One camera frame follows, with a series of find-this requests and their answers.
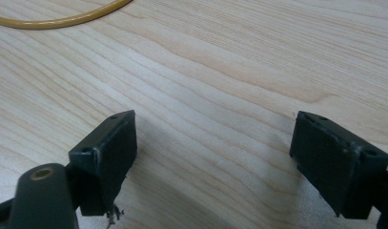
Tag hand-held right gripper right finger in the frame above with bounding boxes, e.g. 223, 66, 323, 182
289, 110, 388, 220

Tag yellow rubber ring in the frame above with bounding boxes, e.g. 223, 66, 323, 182
0, 0, 133, 31

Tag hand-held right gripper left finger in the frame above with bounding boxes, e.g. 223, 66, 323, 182
68, 109, 138, 222

